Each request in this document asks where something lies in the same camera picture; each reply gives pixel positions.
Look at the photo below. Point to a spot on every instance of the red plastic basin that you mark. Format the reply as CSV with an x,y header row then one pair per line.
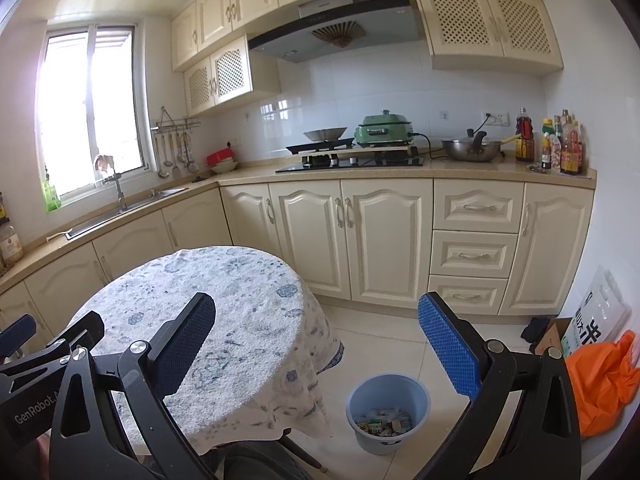
x,y
222,156

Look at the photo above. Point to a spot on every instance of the black glass gas stove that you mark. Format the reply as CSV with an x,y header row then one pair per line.
x,y
380,162

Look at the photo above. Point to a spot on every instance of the steel wall utensil rack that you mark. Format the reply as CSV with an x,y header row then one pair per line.
x,y
175,122

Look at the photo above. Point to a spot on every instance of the grey range hood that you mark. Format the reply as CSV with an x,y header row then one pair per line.
x,y
340,15

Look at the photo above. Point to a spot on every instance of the green dish soap bottle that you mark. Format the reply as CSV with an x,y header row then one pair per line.
x,y
50,195

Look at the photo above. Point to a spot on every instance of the steel wok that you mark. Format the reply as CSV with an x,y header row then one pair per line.
x,y
325,134

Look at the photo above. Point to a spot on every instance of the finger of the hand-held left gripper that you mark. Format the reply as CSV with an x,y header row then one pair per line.
x,y
17,335
87,330

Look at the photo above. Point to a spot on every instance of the pile of discarded wrappers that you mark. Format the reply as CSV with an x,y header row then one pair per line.
x,y
385,422

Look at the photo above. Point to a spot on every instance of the large cream lattice door cabinet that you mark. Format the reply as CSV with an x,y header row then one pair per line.
x,y
465,20

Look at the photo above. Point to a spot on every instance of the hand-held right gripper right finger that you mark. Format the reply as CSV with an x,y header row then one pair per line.
x,y
450,345

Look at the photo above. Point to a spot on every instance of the kitchen window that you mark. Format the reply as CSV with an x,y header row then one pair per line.
x,y
90,110

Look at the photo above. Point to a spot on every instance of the blue plastic bin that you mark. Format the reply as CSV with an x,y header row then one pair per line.
x,y
387,390

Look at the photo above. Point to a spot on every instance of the black table leg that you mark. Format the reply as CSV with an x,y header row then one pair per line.
x,y
305,452

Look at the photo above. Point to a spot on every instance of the small cream lattice door cabinet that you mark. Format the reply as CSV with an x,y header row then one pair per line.
x,y
227,72

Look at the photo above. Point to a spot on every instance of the white wall socket with plug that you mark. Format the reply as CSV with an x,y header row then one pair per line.
x,y
497,119

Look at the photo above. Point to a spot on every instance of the green electric cooker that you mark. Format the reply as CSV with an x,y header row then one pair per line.
x,y
382,130

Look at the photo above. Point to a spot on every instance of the brown cardboard box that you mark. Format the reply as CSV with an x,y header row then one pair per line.
x,y
552,337

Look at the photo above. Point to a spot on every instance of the orange plastic bag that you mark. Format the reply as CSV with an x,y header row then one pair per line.
x,y
605,385

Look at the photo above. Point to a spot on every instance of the group of condiment bottles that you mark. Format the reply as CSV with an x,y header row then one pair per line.
x,y
565,145

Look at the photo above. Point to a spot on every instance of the white printed bag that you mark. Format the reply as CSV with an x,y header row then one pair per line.
x,y
600,310

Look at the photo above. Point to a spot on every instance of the white utensil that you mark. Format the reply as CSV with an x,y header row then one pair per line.
x,y
57,235

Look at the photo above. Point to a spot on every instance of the person's leg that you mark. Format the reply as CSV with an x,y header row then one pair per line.
x,y
260,462

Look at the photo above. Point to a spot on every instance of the wooden board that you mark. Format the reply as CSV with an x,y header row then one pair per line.
x,y
385,149

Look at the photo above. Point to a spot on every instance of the glass jar beige label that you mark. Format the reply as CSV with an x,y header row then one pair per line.
x,y
10,245

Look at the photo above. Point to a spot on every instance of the steel kitchen sink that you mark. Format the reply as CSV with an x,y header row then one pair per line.
x,y
130,210

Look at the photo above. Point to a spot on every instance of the white blue floral tablecloth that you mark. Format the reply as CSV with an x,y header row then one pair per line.
x,y
240,310

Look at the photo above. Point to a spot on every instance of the yellow label sauce bottle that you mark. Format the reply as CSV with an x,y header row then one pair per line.
x,y
2,207

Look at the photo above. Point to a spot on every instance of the steel faucet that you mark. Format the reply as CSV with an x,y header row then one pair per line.
x,y
118,190

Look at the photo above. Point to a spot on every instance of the cream kitchen base cabinets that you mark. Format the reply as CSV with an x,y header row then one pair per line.
x,y
385,235

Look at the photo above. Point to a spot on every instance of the white bowl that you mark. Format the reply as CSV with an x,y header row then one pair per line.
x,y
225,167

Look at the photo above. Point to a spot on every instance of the hanging steel utensil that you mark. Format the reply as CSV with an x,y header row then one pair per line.
x,y
177,167
185,157
163,171

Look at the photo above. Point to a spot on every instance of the black cloth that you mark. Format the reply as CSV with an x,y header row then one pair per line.
x,y
535,330

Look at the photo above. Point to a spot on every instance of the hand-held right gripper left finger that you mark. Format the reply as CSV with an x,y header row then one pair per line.
x,y
187,340

